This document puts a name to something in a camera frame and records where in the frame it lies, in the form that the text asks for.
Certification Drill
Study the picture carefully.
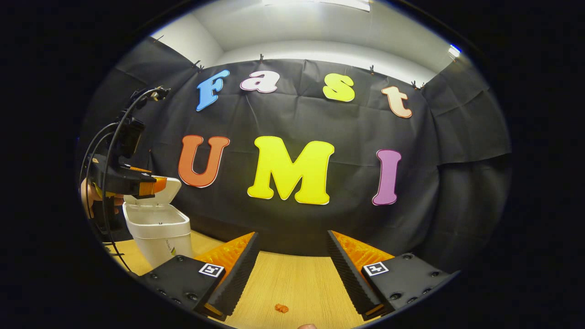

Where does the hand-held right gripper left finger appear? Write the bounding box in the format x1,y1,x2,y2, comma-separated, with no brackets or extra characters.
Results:
137,232,261,322

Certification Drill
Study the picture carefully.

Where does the black backdrop cloth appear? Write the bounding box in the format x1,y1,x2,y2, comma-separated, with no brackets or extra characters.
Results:
78,39,512,275

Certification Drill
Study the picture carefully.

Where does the ceiling light panel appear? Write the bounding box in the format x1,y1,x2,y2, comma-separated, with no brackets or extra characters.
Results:
263,0,371,12

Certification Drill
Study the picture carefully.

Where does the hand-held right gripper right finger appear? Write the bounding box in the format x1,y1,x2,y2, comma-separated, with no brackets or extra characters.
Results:
327,230,457,321

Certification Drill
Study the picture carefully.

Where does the wooden desktop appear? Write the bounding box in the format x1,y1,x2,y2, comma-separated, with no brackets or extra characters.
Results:
110,229,389,329

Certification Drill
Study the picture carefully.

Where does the white desktop garbage bin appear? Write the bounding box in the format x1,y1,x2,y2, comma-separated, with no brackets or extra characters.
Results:
122,177,193,269

